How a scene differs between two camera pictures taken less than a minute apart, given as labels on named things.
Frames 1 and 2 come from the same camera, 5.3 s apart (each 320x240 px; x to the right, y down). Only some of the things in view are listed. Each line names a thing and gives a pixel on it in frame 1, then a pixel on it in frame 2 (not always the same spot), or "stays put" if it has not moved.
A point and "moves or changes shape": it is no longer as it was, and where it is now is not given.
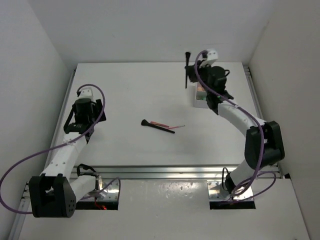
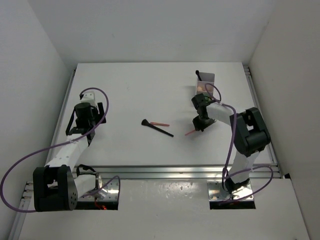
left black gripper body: x=95 y=114 stays put
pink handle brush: x=154 y=122 stays put
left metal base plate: x=108 y=191 stays put
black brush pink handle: x=188 y=54 moves or changes shape
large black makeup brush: x=145 y=122 moves or changes shape
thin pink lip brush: x=177 y=126 to x=190 y=132
